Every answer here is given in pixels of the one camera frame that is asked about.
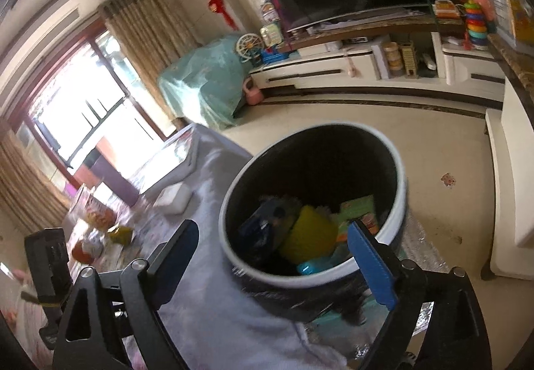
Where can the teal covered chair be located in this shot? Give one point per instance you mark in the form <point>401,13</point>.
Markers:
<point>200,82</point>

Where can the pink hanging shoehorn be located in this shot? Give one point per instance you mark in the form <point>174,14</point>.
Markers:
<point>350,67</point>

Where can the yellow spiky silicone bowl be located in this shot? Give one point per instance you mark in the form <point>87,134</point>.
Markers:
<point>308,234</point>

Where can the beige patterned curtain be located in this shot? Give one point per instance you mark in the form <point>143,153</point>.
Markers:
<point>146,44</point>
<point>29,182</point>

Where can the toy ferris wheel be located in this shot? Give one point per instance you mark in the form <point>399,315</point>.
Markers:
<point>249,47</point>

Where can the floor sticker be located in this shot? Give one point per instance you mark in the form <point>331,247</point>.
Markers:
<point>449,179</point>

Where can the white bin with black bag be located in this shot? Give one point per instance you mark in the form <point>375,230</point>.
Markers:
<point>250,261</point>

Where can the wooden rack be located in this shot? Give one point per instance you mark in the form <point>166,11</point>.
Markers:
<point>409,60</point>

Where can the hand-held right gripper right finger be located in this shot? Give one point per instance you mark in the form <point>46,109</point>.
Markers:
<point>371,263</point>

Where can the white television cabinet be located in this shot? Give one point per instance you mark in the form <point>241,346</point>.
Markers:
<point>325,69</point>

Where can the white side cabinet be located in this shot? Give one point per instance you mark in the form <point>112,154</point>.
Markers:
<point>511,195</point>

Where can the red framed balcony door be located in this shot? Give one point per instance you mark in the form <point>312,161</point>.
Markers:
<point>83,103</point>

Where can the lilac floral tablecloth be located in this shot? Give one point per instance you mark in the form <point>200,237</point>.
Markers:
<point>225,324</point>

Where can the white tissue pack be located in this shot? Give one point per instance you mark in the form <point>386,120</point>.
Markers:
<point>175,199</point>

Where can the round picture clock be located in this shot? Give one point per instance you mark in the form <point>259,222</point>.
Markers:
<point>269,11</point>

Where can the silver foil mat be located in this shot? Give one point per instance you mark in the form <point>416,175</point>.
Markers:
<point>421,240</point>

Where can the green cartoon carton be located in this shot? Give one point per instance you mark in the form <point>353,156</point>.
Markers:
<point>358,213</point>

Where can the blue plastic packet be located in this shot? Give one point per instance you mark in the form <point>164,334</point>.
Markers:
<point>263,228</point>

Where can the pink toy kettle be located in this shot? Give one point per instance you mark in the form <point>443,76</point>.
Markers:
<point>253,94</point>

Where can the green toy cash register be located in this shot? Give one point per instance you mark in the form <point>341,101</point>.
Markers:
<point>271,35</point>

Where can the teal plastic item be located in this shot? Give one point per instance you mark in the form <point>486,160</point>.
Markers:
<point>313,268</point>

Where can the orange toy phone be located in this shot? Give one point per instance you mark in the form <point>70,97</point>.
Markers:
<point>445,9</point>

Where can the orange fruit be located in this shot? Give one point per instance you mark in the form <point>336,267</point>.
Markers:
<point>85,251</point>

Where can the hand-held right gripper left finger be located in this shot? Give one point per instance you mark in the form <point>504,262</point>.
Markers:
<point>183,255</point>

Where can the teal stool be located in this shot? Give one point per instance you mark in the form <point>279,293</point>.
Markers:
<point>329,318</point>

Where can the blue toy basket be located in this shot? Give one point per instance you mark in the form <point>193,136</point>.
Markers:
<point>275,56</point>

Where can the stack of round wooden boxes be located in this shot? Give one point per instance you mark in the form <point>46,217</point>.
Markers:
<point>392,60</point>

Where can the yellow snack packet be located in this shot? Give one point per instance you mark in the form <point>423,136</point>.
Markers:
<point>120,234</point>

